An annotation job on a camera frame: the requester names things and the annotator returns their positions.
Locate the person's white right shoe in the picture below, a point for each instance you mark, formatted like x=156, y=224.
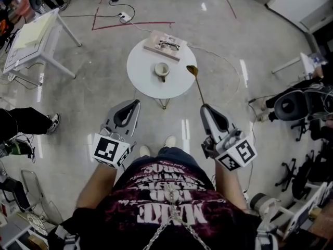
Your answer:
x=170, y=141

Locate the person's left forearm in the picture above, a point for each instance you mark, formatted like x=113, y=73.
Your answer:
x=99, y=184

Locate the pale yellow paper pad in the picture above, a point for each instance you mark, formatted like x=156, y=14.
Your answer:
x=32, y=31

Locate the white rectangular table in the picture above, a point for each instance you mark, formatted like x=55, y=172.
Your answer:
x=49, y=48

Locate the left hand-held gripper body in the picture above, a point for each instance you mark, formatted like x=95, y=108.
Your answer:
x=110, y=150

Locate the black and red printed t-shirt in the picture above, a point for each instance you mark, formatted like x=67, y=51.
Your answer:
x=166, y=217

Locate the grey office chair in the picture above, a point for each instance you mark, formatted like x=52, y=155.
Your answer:
x=291, y=105

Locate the white power strip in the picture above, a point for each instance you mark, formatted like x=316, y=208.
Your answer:
x=125, y=15

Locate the white cabinet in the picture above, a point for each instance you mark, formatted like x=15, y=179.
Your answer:
x=299, y=4

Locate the black-framed eyeglasses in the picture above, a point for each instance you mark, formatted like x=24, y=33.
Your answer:
x=169, y=45

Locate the round white side table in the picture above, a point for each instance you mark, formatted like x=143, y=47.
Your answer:
x=145, y=77

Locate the pale pink book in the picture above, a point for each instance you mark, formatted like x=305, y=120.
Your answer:
x=156, y=43

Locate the green bottle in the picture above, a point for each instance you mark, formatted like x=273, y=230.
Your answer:
x=17, y=147

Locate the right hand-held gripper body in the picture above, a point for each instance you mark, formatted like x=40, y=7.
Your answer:
x=235, y=150

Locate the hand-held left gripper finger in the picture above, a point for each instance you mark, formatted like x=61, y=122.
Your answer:
x=112, y=114
x=135, y=118

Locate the beige ceramic cup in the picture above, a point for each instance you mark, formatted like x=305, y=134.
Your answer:
x=162, y=69

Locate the person's white left shoe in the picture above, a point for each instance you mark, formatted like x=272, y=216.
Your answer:
x=144, y=150

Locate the person's white shoe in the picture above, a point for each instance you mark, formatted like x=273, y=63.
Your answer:
x=144, y=150
x=170, y=141

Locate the person's right forearm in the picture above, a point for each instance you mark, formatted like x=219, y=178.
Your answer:
x=229, y=186

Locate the person's dark blue trousers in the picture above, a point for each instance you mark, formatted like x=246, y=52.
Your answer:
x=177, y=154

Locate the black office chair base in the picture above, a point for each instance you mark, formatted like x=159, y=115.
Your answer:
x=287, y=173

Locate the metal folding chair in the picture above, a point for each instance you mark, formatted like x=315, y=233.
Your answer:
x=33, y=191

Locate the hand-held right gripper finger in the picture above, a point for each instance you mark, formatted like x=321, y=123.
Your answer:
x=221, y=117
x=208, y=124

